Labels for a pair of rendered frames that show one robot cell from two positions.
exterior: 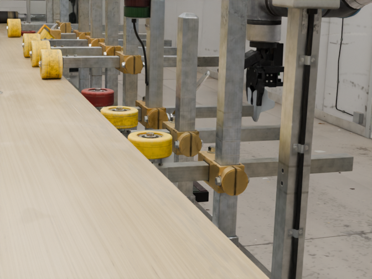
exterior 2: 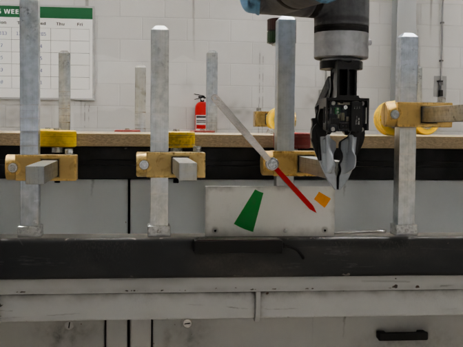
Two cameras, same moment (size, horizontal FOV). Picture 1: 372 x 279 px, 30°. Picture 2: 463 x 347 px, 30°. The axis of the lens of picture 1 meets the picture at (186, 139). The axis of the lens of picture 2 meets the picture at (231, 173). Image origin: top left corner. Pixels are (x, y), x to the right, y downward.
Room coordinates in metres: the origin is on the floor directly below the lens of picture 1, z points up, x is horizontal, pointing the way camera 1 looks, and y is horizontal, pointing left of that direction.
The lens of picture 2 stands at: (1.95, -1.64, 0.92)
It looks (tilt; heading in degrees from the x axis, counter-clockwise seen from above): 3 degrees down; 102
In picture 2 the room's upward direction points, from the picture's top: 1 degrees clockwise
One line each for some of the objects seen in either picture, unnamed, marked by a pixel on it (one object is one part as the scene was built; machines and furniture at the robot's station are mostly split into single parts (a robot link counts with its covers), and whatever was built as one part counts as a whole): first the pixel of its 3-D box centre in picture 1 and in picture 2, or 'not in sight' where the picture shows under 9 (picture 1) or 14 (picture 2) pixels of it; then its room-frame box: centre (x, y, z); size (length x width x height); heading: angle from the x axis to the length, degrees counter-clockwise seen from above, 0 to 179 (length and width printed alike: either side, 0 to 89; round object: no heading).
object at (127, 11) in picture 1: (136, 11); (281, 37); (1.68, 0.13, 1.10); 0.06 x 0.06 x 0.02
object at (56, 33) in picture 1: (46, 36); not in sight; (2.64, 0.54, 0.95); 0.10 x 0.04 x 0.10; 108
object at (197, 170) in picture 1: (249, 169); (47, 169); (1.28, -0.12, 0.83); 0.43 x 0.03 x 0.04; 108
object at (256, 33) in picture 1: (263, 33); (342, 48); (1.83, -0.19, 1.05); 0.10 x 0.09 x 0.05; 18
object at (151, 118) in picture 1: (150, 114); (294, 162); (1.72, 0.09, 0.85); 0.13 x 0.06 x 0.05; 18
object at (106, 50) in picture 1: (109, 52); not in sight; (2.19, 0.25, 0.95); 0.13 x 0.06 x 0.05; 18
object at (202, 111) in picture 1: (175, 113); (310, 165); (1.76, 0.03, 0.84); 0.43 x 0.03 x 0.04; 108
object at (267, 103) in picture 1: (264, 105); (331, 162); (1.82, -0.21, 0.86); 0.06 x 0.03 x 0.09; 108
